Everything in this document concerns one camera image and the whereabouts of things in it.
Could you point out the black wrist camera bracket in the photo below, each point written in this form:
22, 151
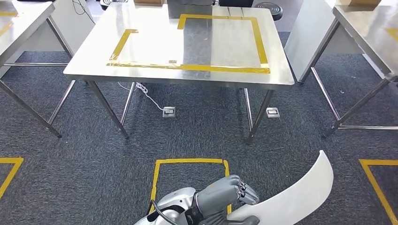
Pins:
193, 217

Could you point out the silver floor outlet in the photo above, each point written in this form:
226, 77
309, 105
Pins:
273, 112
169, 111

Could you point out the yellow floor tape outline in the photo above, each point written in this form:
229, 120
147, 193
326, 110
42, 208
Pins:
186, 161
379, 162
11, 160

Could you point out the white curved body panel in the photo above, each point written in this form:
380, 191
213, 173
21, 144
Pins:
295, 198

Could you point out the yellow tape strip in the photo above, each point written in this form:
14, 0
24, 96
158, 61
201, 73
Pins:
393, 32
7, 14

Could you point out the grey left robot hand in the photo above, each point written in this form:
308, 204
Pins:
217, 195

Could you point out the stainless steel workbench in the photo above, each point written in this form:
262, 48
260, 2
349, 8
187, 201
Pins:
149, 46

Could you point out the yellow tape frame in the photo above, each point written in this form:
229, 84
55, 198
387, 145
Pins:
217, 68

